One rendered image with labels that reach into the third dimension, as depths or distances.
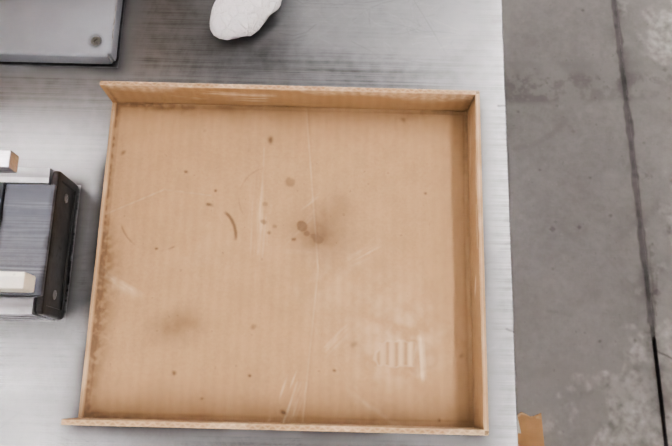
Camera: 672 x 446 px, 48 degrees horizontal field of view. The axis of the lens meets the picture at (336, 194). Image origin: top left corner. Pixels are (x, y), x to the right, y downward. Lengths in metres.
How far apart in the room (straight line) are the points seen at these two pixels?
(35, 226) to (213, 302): 0.14
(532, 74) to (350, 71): 0.99
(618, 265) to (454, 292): 0.96
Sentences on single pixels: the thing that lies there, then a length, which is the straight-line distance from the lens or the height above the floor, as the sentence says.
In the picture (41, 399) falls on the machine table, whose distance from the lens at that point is 0.63.
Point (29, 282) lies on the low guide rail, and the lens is 0.56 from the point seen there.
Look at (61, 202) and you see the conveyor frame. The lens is 0.61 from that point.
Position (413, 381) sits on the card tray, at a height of 0.83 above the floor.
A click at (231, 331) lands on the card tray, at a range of 0.59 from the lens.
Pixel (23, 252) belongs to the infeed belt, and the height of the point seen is 0.88.
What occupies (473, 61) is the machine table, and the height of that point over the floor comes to 0.83.
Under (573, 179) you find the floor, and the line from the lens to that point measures 1.56.
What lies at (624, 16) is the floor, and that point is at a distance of 1.73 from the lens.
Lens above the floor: 1.42
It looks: 75 degrees down
